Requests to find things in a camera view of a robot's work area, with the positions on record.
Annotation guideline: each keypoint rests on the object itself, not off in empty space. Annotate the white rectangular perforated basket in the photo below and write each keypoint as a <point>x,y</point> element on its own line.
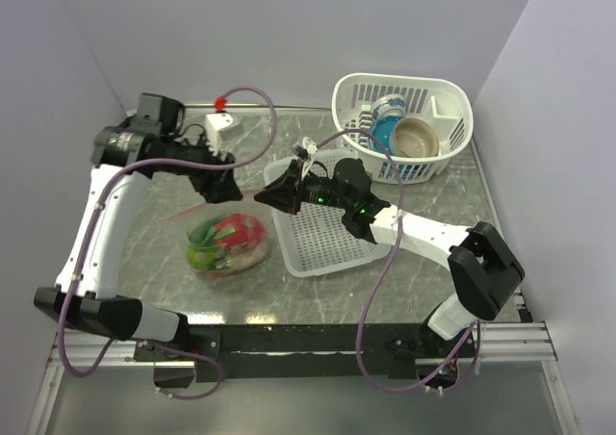
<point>315,243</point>

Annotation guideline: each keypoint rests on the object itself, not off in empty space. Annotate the white oval dish rack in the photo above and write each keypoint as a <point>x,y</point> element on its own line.
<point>444,106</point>

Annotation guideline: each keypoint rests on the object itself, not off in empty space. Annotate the green fake apple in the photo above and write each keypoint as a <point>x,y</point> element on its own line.
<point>206,257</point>

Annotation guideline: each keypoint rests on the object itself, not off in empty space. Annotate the blue white patterned bowl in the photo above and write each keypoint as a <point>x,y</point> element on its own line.
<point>391,104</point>

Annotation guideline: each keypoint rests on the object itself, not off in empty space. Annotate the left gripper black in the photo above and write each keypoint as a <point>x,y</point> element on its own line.
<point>218,185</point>

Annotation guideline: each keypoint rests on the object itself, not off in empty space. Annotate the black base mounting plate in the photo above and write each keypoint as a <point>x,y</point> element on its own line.
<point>407,351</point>

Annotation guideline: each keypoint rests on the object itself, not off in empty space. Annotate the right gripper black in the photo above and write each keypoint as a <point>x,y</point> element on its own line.
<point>283,193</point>

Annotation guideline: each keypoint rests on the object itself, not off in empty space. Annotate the green fake leafy vegetable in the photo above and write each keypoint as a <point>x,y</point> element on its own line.
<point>203,233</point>

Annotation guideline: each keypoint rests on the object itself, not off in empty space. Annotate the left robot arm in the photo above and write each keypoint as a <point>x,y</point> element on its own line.
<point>124,159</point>

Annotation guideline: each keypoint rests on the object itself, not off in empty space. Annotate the clear zip top bag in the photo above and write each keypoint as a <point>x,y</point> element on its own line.
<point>180,223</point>

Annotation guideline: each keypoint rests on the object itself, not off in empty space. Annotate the red fake dragon fruit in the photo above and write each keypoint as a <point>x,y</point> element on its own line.
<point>239,232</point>

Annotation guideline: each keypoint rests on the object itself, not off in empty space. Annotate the aluminium frame rail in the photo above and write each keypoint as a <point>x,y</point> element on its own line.
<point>501,342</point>

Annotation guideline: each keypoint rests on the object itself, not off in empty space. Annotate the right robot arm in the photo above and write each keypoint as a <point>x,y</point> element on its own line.
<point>484,270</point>

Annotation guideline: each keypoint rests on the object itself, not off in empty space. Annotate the beige ceramic bowl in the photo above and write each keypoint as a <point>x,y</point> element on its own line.
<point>414,138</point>

